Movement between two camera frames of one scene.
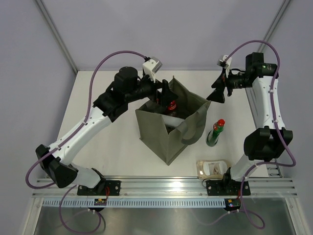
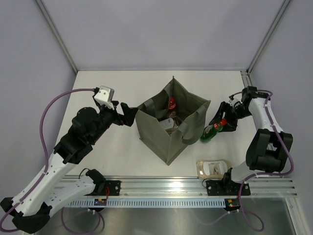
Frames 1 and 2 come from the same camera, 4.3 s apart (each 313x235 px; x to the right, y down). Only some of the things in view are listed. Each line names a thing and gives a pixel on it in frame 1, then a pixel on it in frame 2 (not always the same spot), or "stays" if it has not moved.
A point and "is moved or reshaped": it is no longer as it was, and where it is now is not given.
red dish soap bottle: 172,105 stays
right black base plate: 225,187 stays
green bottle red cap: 212,138 is moved or reshaped
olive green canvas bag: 166,131 stays
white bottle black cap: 173,121 → 167,123
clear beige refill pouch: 212,169 stays
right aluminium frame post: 269,35 stays
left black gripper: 167,96 → 129,113
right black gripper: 217,95 → 231,125
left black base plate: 103,188 stays
